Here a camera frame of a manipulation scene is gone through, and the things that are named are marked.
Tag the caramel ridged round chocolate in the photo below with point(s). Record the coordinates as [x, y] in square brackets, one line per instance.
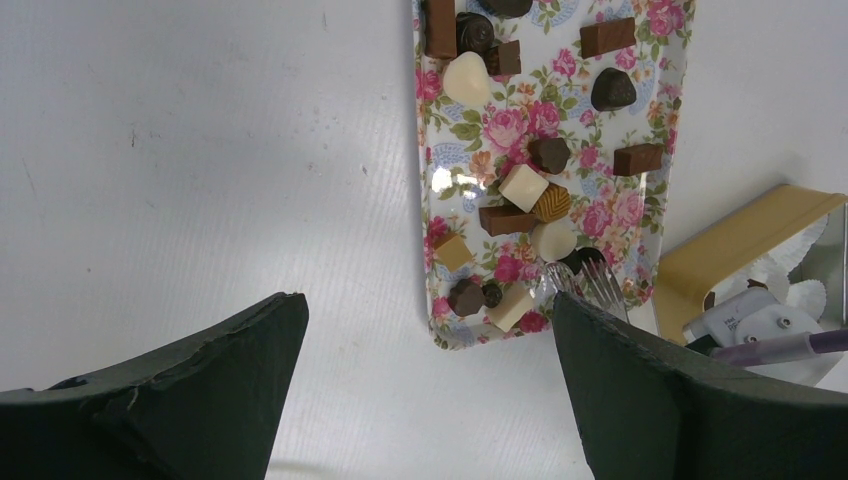
[554, 204]

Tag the caramel square chocolate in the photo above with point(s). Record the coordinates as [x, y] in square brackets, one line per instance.
[452, 251]

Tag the dark heart chocolate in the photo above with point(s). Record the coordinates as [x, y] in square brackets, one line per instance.
[613, 90]

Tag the white square chocolate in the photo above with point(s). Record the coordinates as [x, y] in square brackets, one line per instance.
[523, 187]

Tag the white heart chocolate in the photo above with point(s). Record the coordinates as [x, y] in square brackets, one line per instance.
[466, 81]

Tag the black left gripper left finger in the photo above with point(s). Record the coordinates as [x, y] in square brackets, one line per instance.
[207, 406]

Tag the brown rectangular bar chocolate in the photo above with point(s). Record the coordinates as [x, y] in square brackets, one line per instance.
[505, 219]
[439, 29]
[637, 159]

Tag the white rectangular chocolate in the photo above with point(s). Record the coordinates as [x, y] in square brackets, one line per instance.
[516, 301]

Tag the dark hexagon chocolate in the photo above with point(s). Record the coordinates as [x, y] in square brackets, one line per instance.
[549, 155]
[466, 298]

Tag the white dome chocolate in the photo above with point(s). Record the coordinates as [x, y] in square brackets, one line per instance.
[553, 241]

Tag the dark fluted round chocolate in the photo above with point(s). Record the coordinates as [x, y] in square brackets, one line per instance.
[575, 260]

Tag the brown square chocolate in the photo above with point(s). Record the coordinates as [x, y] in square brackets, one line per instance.
[504, 59]

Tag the white paper cup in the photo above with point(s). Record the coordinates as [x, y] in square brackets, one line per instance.
[809, 296]
[790, 253]
[764, 270]

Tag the small dark round chocolate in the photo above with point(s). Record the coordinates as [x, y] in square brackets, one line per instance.
[493, 295]

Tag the gold square tin box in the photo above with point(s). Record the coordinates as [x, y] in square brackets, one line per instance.
[689, 272]

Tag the dark square chocolate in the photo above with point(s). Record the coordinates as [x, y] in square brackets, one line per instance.
[751, 283]

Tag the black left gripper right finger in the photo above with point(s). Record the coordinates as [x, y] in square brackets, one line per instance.
[646, 408]

